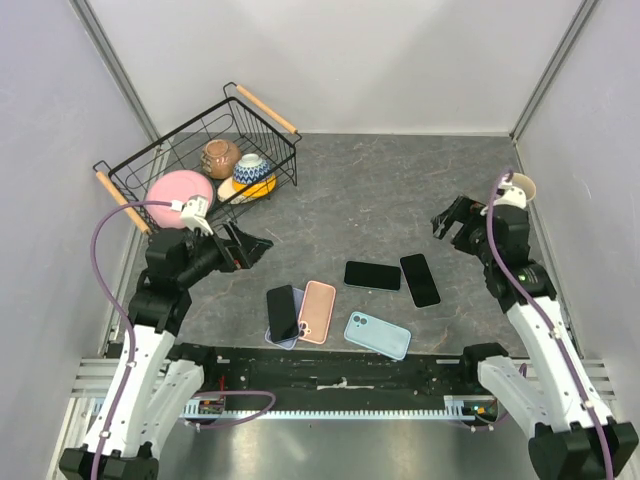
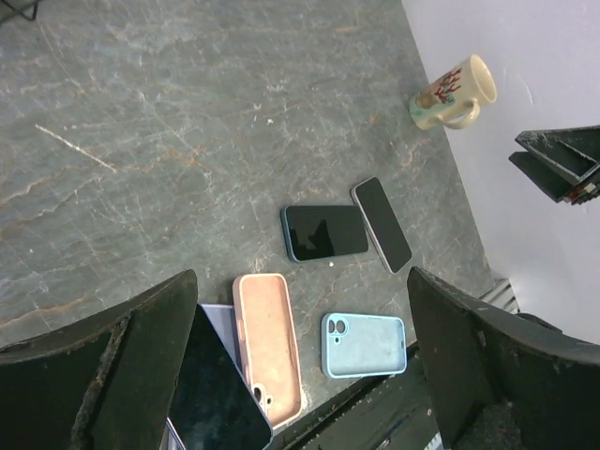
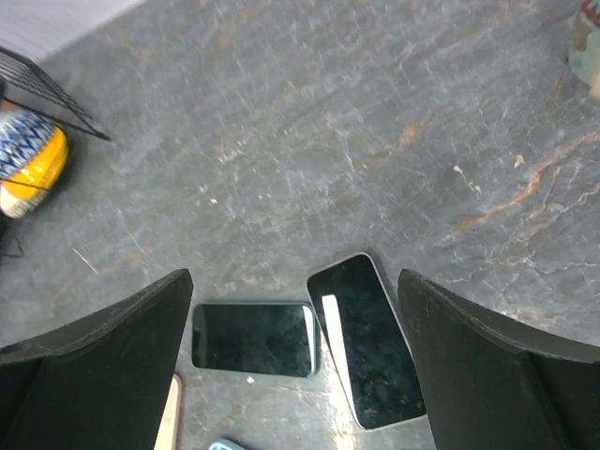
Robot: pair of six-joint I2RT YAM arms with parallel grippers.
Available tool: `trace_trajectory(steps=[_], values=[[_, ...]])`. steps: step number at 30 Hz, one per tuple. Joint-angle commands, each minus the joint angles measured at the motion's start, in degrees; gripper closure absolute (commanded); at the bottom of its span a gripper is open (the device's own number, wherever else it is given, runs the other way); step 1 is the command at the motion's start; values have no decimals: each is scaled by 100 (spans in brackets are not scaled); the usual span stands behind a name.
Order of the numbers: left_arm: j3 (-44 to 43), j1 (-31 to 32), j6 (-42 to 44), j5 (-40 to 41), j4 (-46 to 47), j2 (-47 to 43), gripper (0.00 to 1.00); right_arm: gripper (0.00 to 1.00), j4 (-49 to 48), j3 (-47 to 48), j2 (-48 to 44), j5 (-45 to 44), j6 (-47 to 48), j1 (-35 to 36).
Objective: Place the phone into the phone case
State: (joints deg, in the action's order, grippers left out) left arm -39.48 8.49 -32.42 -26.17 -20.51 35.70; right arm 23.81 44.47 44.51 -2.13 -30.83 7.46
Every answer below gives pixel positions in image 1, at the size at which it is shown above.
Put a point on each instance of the teal edged phone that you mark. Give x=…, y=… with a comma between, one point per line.
x=372, y=276

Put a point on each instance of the cream mug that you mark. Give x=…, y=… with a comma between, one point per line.
x=522, y=192

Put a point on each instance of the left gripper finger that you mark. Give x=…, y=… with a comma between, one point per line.
x=238, y=236
x=249, y=253

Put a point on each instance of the black wire basket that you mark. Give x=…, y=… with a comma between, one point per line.
x=241, y=118

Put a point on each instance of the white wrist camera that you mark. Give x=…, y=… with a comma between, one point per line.
x=507, y=192
x=192, y=214

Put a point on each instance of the brown ceramic bowl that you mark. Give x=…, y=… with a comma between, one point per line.
x=219, y=158

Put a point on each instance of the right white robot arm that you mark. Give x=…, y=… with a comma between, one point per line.
x=571, y=431

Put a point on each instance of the pink phone case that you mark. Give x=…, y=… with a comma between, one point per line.
x=316, y=312

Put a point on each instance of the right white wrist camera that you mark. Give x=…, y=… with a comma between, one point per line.
x=507, y=192

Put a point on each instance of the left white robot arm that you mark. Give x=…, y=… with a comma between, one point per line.
x=155, y=376

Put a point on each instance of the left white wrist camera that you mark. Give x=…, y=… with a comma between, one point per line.
x=192, y=214

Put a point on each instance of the light blue phone case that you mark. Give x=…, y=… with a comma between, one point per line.
x=377, y=335

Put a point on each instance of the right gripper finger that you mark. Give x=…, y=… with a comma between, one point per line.
x=445, y=217
x=441, y=230

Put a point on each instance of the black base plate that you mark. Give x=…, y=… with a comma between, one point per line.
x=318, y=379

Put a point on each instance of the grey cable duct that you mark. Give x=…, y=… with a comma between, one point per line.
x=450, y=409

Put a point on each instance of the pink edged black phone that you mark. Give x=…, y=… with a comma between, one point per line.
x=420, y=280

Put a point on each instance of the blue edged black phone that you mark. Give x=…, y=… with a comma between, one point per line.
x=282, y=316

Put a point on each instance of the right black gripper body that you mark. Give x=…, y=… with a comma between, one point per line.
x=470, y=237

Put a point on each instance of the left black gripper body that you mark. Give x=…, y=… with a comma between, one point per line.
x=215, y=255

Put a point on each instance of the blue patterned bowl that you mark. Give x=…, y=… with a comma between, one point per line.
x=250, y=169

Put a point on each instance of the lavender phone case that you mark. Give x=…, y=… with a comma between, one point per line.
x=288, y=345

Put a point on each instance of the pink plate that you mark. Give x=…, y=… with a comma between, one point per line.
x=178, y=185

